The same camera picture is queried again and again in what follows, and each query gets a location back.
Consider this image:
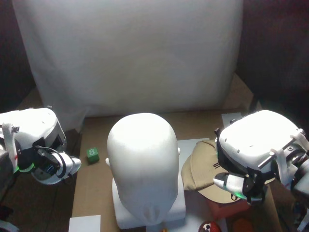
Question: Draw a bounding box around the green number block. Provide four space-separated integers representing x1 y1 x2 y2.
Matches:
86 147 100 164

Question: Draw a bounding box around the red box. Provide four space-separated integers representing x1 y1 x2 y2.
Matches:
208 197 253 220

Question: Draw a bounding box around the red brown toy figure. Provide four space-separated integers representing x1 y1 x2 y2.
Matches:
197 221 222 232

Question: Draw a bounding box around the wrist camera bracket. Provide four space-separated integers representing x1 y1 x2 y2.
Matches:
258 129 307 170
1 122 20 167

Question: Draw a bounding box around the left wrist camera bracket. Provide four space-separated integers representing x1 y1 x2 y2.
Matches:
1 122 20 167

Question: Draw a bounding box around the white backdrop sheet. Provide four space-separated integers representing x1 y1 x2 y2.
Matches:
12 0 243 118

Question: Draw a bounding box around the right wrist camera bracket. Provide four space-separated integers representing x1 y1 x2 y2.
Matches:
258 129 307 170

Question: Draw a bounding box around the brown cardboard sheet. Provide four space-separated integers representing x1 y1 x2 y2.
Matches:
14 72 283 232

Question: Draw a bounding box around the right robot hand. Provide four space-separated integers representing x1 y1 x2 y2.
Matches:
213 110 306 206

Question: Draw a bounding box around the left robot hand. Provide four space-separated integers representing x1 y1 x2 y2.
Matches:
0 108 82 186

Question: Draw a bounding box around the white paper sheet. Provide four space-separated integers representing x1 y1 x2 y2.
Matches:
69 215 101 232

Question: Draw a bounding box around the small white box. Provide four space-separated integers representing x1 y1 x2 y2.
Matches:
221 113 245 129

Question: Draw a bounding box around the white mannequin head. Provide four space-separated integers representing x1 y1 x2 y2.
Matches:
105 113 186 230

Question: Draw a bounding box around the tan baseball cap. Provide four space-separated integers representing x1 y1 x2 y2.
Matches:
181 139 244 203

